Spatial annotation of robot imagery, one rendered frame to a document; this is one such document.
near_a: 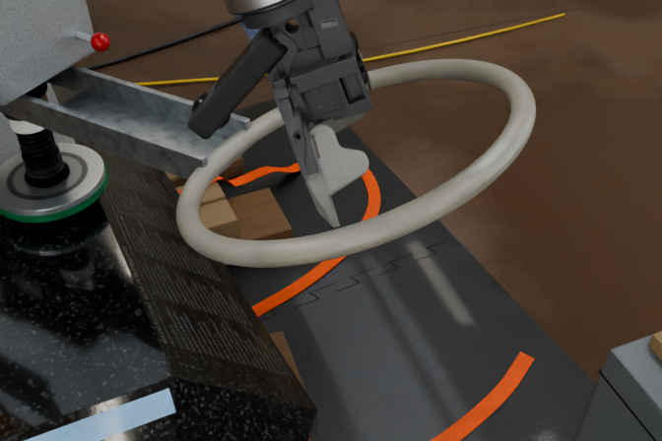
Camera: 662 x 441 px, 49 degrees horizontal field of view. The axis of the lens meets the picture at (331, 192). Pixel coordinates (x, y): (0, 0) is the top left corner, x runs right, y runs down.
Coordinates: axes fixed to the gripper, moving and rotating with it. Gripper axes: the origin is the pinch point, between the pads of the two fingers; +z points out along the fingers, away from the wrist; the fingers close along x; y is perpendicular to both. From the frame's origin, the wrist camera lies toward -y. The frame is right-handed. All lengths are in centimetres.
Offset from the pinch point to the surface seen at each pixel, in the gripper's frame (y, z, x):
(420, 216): 7.8, 5.4, -0.3
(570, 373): 27, 127, 95
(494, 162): 16.7, 5.0, 5.3
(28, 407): -57, 26, 14
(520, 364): 14, 122, 98
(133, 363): -43, 29, 22
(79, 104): -45, -5, 51
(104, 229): -53, 19, 52
